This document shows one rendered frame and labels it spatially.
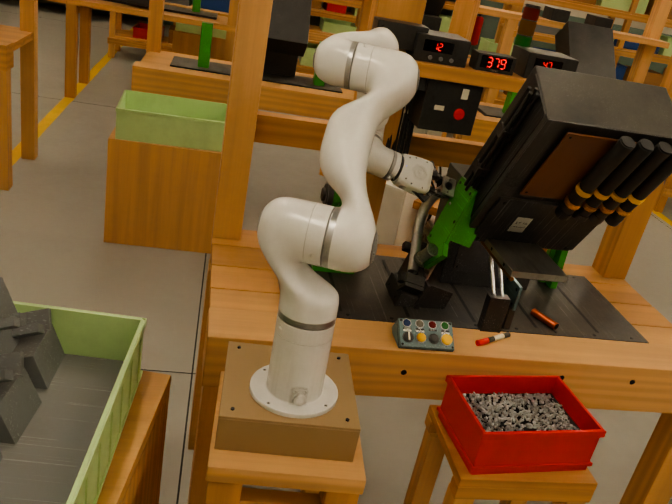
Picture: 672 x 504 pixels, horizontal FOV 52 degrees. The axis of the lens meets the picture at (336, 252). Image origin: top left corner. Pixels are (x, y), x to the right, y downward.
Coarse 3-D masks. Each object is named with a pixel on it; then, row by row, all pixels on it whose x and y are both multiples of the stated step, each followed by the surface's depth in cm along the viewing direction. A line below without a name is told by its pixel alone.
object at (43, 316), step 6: (24, 312) 153; (30, 312) 153; (36, 312) 153; (42, 312) 153; (48, 312) 153; (30, 318) 153; (36, 318) 153; (42, 318) 152; (48, 318) 152; (48, 324) 152; (48, 330) 152
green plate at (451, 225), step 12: (456, 192) 194; (468, 192) 188; (456, 204) 192; (468, 204) 186; (444, 216) 196; (456, 216) 189; (468, 216) 189; (444, 228) 194; (456, 228) 189; (468, 228) 191; (432, 240) 198; (444, 240) 191; (456, 240) 192; (468, 240) 193
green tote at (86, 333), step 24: (72, 312) 155; (96, 312) 156; (72, 336) 157; (96, 336) 158; (120, 336) 158; (120, 384) 135; (120, 408) 141; (96, 432) 122; (120, 432) 143; (96, 456) 122; (96, 480) 126
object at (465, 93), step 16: (432, 80) 197; (416, 96) 207; (432, 96) 199; (448, 96) 200; (464, 96) 201; (480, 96) 202; (416, 112) 205; (432, 112) 202; (448, 112) 202; (464, 112) 203; (432, 128) 204; (448, 128) 204; (464, 128) 205
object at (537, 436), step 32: (448, 384) 165; (480, 384) 169; (512, 384) 172; (544, 384) 175; (448, 416) 165; (480, 416) 161; (512, 416) 161; (544, 416) 164; (576, 416) 166; (480, 448) 150; (512, 448) 153; (544, 448) 155; (576, 448) 158
